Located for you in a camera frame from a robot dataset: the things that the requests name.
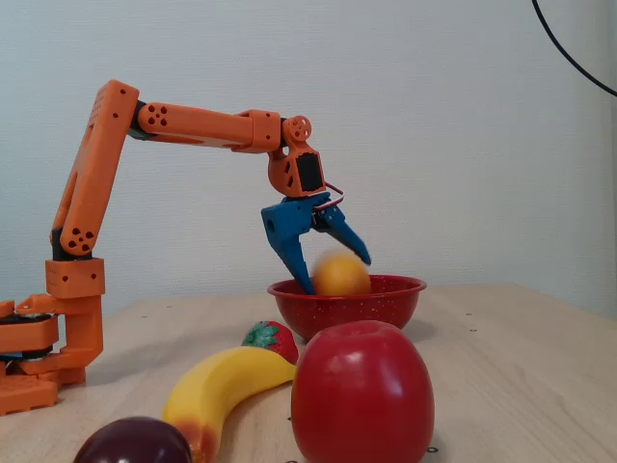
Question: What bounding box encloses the orange yellow toy peach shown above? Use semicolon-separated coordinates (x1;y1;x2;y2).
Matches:
310;252;373;297

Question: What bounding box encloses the black hanging cable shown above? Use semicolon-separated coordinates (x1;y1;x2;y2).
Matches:
530;0;617;97

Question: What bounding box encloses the red toy apple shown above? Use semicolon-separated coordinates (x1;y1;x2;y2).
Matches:
290;320;436;463

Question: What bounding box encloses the red toy strawberry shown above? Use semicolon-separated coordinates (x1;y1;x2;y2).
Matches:
240;320;300;366

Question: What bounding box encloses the yellow toy banana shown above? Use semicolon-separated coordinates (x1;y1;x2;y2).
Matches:
162;345;298;463

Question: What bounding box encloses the red white gripper servo cable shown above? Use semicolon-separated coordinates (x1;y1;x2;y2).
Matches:
312;180;349;213

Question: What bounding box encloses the dark purple toy plum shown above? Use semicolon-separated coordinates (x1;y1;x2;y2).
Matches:
71;417;194;463

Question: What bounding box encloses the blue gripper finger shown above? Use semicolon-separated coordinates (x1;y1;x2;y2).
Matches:
315;205;373;267
268;233;318;297

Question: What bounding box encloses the orange robot base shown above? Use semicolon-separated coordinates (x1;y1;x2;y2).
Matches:
0;258;106;418

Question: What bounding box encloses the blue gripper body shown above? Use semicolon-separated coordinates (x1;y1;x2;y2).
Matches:
260;191;335;248

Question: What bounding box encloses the red speckled bowl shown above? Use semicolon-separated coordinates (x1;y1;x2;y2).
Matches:
267;274;429;344

